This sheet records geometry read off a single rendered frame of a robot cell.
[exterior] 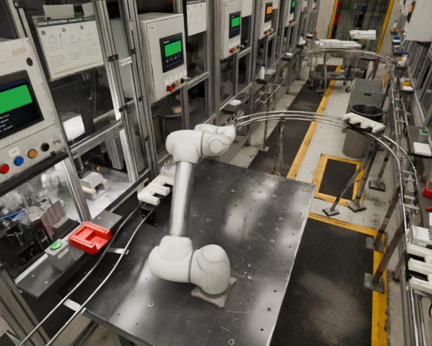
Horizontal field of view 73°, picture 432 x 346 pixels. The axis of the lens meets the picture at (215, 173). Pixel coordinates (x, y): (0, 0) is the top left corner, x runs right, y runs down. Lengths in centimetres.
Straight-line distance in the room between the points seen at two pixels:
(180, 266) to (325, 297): 137
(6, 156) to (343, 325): 220
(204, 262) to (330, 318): 128
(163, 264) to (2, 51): 104
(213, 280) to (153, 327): 35
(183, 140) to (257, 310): 90
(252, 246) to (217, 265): 47
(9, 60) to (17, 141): 29
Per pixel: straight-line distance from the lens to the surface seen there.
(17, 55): 133
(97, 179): 187
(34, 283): 157
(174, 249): 144
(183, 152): 148
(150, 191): 189
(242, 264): 171
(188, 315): 155
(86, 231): 164
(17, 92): 131
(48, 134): 143
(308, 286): 253
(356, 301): 257
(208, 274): 141
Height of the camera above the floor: 202
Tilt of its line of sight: 34 degrees down
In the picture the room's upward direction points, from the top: straight up
